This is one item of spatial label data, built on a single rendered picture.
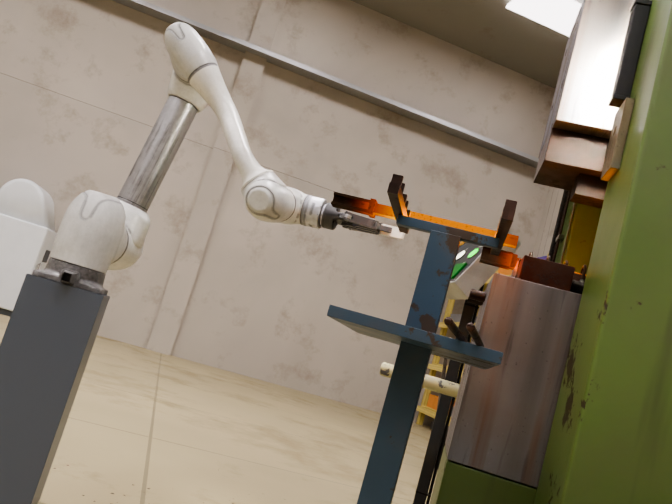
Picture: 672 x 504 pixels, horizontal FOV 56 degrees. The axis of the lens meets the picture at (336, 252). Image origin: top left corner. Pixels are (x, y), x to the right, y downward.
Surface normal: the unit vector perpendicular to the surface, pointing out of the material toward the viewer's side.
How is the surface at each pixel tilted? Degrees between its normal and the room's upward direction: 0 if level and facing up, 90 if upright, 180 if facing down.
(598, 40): 90
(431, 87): 90
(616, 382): 90
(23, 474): 90
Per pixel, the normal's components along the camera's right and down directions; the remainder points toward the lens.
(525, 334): -0.15, -0.20
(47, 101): 0.26, -0.07
